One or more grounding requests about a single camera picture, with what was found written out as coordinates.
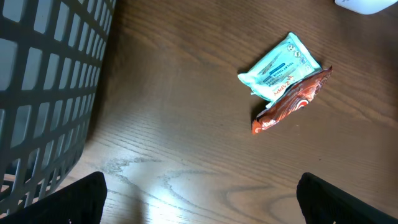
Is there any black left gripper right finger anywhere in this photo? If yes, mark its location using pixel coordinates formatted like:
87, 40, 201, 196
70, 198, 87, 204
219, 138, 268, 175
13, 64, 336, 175
296, 172, 397, 224

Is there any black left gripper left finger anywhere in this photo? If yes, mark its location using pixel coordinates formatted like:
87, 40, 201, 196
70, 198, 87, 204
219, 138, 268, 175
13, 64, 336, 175
1, 171, 108, 224

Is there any orange brown snack bag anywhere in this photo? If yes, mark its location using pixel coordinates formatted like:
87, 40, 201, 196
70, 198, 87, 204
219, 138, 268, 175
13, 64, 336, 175
252, 66, 333, 134

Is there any teal snack wrapper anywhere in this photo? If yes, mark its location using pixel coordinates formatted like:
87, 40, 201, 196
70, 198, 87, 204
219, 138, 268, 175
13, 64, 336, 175
238, 32, 322, 108

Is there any grey plastic mesh basket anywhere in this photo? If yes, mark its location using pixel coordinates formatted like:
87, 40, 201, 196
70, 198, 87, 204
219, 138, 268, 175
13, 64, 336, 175
1, 0, 116, 217

